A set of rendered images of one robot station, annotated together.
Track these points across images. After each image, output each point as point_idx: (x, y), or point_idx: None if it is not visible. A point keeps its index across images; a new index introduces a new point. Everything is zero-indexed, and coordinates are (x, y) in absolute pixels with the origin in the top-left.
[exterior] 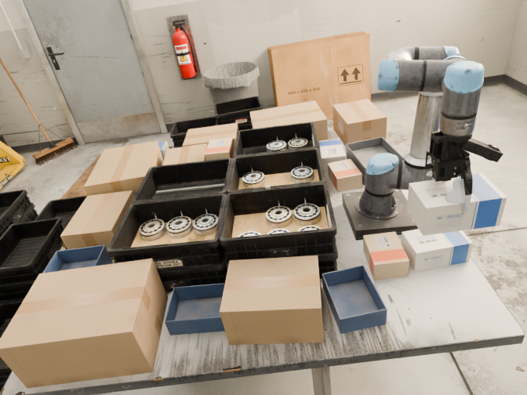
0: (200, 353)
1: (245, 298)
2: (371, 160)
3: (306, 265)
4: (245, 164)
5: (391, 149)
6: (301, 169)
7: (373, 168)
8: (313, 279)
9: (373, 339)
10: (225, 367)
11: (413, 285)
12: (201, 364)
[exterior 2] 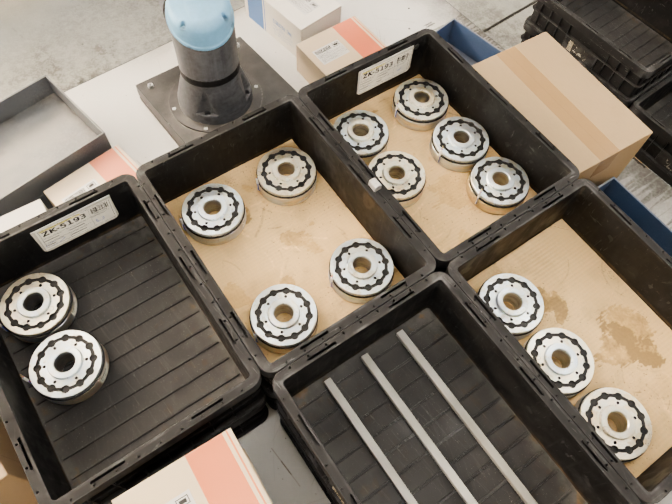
0: (654, 207)
1: (606, 114)
2: (206, 20)
3: (491, 75)
4: None
5: None
6: (204, 212)
7: (229, 15)
8: (509, 56)
9: None
10: (640, 166)
11: None
12: (663, 194)
